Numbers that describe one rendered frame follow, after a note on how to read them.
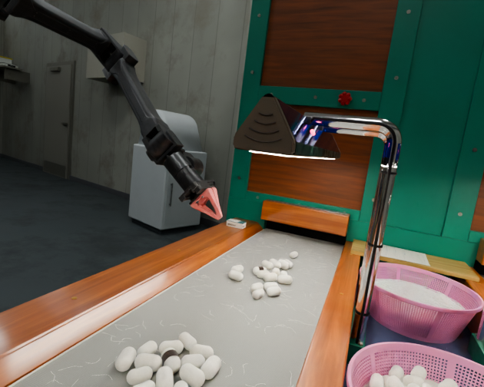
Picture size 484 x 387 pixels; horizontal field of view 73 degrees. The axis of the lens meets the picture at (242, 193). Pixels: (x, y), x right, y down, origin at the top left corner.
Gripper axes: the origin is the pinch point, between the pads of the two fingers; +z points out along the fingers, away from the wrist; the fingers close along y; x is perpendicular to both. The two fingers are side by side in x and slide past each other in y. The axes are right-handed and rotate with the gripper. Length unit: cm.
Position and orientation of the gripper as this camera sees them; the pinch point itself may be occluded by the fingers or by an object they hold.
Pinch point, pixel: (218, 216)
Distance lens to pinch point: 82.6
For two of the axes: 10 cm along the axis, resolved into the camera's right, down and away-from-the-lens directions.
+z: 6.3, 7.5, -1.9
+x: -6.8, 6.5, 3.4
